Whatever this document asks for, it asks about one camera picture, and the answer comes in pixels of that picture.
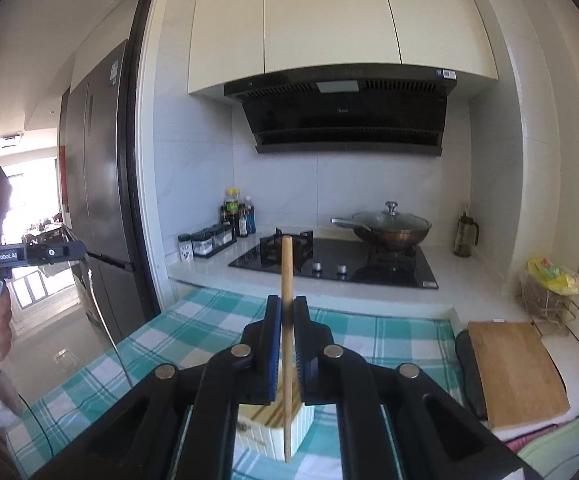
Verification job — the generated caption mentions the red hanging cloth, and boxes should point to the red hanging cloth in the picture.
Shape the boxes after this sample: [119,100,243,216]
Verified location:
[58,145,67,207]

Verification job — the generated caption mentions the black range hood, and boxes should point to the black range hood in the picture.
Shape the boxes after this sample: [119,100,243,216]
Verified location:
[224,65,457,157]

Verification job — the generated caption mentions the teal checked tablecloth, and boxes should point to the teal checked tablecloth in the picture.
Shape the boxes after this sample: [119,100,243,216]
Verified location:
[4,287,463,480]

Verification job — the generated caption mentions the wooden cutting board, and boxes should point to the wooden cutting board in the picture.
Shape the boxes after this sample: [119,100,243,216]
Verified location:
[468,321,571,431]

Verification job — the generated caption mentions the cream ribbed utensil holder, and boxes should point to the cream ribbed utensil holder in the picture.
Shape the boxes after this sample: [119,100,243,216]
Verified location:
[234,360,316,461]

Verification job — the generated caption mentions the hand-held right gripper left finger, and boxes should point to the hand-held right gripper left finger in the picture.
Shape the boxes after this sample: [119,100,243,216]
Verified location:
[34,295,283,480]

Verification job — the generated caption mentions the thin grey cable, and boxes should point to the thin grey cable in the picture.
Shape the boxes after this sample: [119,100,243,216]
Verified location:
[84,259,131,388]

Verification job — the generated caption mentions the black glass gas hob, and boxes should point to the black glass gas hob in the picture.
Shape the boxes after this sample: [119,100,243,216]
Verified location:
[228,236,439,291]

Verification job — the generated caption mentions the single light wooden chopstick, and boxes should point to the single light wooden chopstick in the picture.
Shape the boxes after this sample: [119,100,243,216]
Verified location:
[280,236,294,462]

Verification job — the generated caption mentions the dining table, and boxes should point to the dining table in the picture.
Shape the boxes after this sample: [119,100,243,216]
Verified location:
[22,217,66,247]

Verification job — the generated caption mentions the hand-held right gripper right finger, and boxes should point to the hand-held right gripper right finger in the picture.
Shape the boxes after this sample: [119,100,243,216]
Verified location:
[292,296,540,480]

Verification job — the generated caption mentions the black mat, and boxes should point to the black mat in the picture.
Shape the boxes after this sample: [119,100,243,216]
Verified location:
[454,330,489,421]

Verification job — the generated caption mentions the black door frame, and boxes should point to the black door frame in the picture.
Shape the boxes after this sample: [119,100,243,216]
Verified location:
[112,0,164,333]

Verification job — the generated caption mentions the wire basket with yellow bag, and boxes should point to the wire basket with yellow bag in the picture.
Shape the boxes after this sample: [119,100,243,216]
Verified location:
[517,257,579,335]

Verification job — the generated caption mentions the brown glass jug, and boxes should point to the brown glass jug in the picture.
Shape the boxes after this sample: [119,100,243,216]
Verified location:
[453,205,480,258]

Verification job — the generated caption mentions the black burner grate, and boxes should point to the black burner grate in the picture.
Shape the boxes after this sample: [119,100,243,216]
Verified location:
[260,227,315,266]

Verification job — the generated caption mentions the pink cloth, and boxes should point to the pink cloth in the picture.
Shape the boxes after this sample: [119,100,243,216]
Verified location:
[503,424,561,455]

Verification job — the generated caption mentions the grey refrigerator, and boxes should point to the grey refrigerator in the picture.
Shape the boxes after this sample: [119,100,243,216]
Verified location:
[60,40,136,343]

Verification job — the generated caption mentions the yellow cap sauce bottle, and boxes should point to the yellow cap sauce bottle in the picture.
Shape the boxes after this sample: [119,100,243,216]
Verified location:
[221,188,243,238]

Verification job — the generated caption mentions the cream upper cabinets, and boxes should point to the cream upper cabinets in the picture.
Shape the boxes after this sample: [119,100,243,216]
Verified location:
[188,0,499,101]

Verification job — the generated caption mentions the wok with glass lid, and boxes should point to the wok with glass lid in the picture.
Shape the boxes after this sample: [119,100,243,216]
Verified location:
[330,201,433,252]

